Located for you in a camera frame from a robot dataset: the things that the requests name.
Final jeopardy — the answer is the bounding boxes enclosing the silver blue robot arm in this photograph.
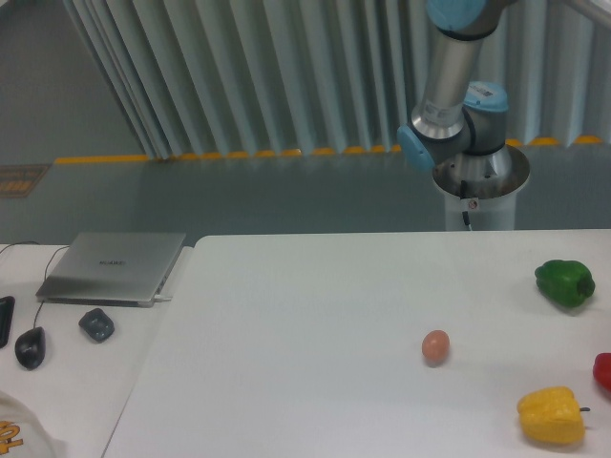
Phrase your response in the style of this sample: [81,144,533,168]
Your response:
[397,1,512,171]

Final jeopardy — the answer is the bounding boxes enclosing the white usb dongle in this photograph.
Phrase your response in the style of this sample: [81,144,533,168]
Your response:
[153,295,173,302]

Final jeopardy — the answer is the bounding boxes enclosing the brown egg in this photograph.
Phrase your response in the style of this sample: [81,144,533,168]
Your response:
[421,329,451,366]

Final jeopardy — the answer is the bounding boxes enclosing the white folding partition screen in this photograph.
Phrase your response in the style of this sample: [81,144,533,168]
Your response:
[66,1,610,159]

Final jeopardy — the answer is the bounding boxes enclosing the silver closed laptop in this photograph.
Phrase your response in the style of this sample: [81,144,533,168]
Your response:
[36,232,185,307]

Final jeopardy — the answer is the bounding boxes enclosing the green bell pepper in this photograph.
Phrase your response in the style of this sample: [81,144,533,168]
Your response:
[535,260,596,308]

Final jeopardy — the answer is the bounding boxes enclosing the black computer mouse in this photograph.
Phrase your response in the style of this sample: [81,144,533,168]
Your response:
[14,326,46,370]

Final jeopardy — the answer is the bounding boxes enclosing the black flat device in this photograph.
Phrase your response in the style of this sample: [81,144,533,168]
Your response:
[0,296,15,348]

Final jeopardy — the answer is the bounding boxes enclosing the yellow bell pepper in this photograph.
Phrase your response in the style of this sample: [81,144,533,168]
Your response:
[516,385,586,446]

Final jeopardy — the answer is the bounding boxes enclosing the red bell pepper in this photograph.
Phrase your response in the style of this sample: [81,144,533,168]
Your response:
[592,352,611,392]

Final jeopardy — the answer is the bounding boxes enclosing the white cloth orange lettering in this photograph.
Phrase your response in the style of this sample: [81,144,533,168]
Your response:
[0,392,65,458]

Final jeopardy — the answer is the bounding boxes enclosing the black pedestal cable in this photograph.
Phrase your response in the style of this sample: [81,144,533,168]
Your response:
[459,179,474,232]

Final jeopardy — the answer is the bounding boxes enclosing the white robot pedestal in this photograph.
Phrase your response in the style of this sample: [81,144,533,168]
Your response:
[432,145,531,231]

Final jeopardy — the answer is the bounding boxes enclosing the black mouse cable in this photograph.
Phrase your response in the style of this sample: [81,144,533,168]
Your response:
[0,240,72,330]

